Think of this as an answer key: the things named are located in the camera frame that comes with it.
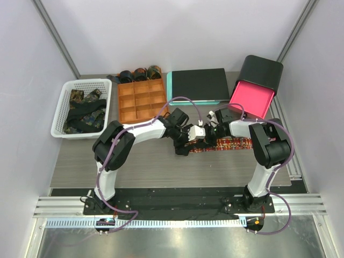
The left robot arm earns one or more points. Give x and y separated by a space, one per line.
112 148

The black tie in basket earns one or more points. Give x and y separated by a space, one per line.
85 117

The multicoloured plaid tie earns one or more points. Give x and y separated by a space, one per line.
223 144

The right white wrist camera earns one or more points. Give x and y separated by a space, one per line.
212 119

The black pink drawer cabinet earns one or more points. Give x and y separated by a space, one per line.
256 86

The black notebook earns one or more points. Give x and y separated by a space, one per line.
201 85

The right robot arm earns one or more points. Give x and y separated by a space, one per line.
272 147

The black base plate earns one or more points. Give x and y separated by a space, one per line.
169 203

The teal tray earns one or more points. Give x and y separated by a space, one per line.
169 89

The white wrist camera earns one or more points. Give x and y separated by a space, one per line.
196 131
212 119

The aluminium rail frame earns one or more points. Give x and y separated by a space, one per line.
71 206

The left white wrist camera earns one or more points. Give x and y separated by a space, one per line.
196 131

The white slotted cable duct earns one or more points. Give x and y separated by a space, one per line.
104 223

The orange compartment tray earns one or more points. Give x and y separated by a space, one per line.
141 101

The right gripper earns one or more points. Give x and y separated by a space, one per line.
207 138

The dark floral tie in basket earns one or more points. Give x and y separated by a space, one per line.
79 97

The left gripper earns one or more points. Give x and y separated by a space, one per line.
180 147

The white perforated plastic basket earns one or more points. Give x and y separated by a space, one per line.
62 109

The rolled brown floral tie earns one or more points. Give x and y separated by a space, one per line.
140 74

